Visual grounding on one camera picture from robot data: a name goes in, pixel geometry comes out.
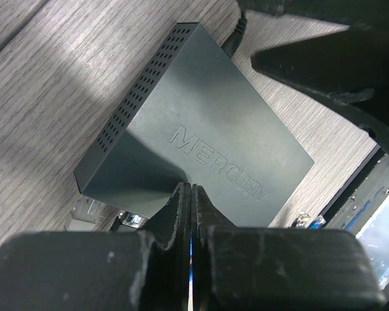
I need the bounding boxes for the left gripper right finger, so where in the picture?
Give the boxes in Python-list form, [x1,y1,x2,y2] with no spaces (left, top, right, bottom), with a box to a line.
[191,185,386,310]

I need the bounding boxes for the black network switch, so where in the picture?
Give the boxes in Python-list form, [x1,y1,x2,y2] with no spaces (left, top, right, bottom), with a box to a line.
[74,23,313,227]

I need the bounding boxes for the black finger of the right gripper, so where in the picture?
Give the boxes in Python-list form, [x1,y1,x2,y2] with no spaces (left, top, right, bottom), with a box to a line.
[239,1,389,155]

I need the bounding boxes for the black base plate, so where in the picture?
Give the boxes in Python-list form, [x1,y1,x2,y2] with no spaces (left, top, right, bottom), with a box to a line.
[320,146,389,235]

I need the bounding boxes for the black power cable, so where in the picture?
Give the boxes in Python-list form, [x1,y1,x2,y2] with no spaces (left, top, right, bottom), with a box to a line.
[220,0,248,59]

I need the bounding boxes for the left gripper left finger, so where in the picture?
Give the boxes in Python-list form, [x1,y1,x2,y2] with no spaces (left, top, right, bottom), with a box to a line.
[0,183,191,310]

